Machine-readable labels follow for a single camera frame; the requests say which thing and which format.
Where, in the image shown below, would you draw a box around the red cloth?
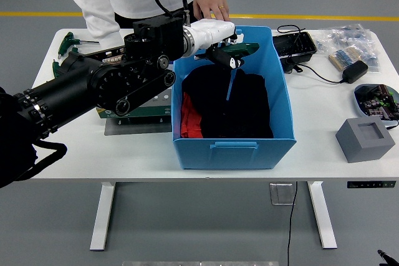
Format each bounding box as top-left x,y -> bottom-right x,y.
180,92 -> 204,138

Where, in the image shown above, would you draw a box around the black table control panel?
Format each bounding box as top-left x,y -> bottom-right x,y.
347,180 -> 397,189

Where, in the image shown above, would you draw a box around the electronic parts pile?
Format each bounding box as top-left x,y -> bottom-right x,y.
356,84 -> 399,121

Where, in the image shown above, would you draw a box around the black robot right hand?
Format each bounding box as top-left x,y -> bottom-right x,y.
377,249 -> 399,266

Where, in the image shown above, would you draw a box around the clear plastic parts bags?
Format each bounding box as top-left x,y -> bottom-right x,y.
314,24 -> 380,75

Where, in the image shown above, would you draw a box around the black floor cable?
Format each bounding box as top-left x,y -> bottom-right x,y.
286,181 -> 299,266

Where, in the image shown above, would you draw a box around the black adapter cable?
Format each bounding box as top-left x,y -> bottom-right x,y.
277,24 -> 345,85

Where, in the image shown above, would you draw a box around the taped resistor strip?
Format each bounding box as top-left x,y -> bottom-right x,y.
328,45 -> 364,71

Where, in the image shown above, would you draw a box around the large blue plastic box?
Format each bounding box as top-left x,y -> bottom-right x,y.
171,25 -> 297,171

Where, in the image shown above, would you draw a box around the large green T-handle wrench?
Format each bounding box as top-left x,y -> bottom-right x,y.
214,42 -> 260,102

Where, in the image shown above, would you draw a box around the black plastic tray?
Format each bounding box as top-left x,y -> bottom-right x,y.
272,32 -> 318,67

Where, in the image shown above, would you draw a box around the light blue dish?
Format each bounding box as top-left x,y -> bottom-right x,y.
353,83 -> 399,123

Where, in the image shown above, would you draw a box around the person's left hand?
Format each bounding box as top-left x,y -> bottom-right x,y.
192,0 -> 231,23

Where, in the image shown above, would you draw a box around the green metal wrench stand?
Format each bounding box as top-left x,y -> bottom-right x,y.
95,87 -> 174,136

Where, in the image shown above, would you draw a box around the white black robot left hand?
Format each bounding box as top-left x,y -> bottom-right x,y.
191,18 -> 244,69

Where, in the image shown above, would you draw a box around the white table leg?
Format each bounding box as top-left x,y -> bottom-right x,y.
307,181 -> 338,250
89,181 -> 116,252

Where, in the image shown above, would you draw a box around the bead bracelet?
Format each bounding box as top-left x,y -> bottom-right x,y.
101,55 -> 124,65

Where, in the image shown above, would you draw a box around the grey cube box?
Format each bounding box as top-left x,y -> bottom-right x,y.
335,116 -> 397,164

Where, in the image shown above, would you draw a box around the metal floor socket plate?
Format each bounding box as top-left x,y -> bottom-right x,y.
269,183 -> 296,206

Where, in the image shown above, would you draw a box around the black cloth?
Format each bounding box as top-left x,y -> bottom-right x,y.
181,63 -> 274,139

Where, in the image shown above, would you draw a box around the black power adapter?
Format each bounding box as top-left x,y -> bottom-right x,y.
342,60 -> 369,85

